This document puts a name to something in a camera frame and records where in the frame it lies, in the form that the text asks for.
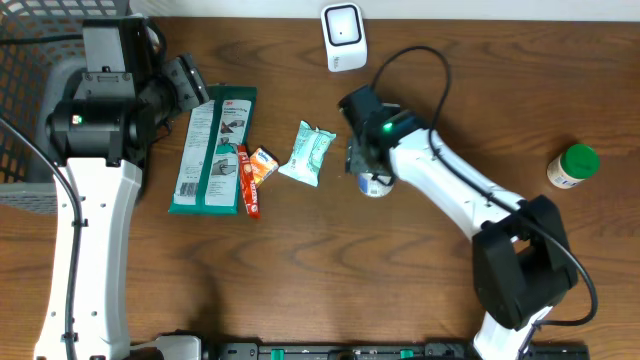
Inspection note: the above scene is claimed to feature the white tub blue label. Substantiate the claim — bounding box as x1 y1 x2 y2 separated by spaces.
357 173 395 198

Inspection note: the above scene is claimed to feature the mint green wipes pack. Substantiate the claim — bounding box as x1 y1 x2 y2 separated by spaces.
278 120 336 187

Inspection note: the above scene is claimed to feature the green box with label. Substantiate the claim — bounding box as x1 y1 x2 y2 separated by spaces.
169 85 258 216

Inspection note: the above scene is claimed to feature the orange snack packet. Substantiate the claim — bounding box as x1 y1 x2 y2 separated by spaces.
250 147 279 187

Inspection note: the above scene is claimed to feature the red packet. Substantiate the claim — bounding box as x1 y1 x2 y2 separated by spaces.
235 145 260 219

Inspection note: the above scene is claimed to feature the green lid white jar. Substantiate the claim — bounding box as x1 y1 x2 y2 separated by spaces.
547 143 600 189

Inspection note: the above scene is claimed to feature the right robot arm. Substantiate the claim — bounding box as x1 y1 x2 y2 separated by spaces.
341 105 584 359

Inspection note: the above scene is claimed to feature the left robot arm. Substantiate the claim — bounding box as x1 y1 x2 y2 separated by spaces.
33 54 209 359

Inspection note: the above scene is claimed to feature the white barcode scanner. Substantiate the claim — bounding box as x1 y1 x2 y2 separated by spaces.
320 2 368 72

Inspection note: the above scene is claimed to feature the grey plastic mesh basket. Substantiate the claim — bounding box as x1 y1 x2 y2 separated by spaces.
1 0 130 214

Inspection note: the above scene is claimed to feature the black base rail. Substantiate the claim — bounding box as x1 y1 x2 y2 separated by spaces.
210 342 590 360

